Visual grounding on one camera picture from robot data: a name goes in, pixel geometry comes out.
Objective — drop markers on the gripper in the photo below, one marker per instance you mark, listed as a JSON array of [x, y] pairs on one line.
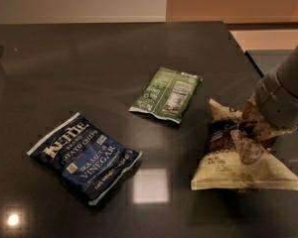
[[277, 103]]

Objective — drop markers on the brown sea salt chip bag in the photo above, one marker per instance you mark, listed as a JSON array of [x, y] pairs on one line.
[[234, 161]]

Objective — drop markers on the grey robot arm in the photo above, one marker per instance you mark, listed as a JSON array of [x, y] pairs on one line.
[[272, 109]]

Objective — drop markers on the green jalapeno chip bag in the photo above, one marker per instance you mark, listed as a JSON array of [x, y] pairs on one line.
[[167, 95]]

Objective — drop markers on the blue Kettle chip bag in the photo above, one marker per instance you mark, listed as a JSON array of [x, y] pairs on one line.
[[87, 159]]

